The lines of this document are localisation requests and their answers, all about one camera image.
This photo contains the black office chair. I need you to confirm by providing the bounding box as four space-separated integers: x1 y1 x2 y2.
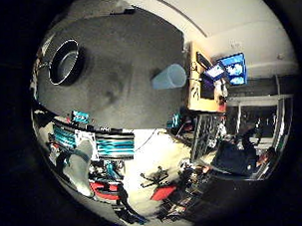
210 138 261 178

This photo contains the metal wire rack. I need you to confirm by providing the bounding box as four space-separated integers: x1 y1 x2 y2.
189 112 226 162

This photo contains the red and black box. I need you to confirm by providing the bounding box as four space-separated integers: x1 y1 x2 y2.
89 180 123 203

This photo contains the red flat item on floor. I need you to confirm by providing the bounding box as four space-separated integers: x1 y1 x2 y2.
150 184 178 203

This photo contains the metal framed glass partition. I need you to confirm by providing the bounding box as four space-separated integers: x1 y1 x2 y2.
226 93 298 182

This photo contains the wooden desk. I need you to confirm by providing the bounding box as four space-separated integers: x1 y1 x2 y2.
184 40 229 114

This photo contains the large monitor with blue screen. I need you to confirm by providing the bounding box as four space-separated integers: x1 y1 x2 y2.
217 52 249 88

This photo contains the black round pan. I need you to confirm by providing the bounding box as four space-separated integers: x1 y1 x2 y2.
35 39 88 87

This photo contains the translucent light blue plastic cup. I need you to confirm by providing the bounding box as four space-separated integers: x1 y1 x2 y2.
151 62 188 91

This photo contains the small monitor with blue screen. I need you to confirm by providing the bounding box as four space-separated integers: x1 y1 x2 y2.
203 63 227 82

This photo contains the black tripod-like frame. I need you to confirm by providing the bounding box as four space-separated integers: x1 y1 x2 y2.
139 165 171 189

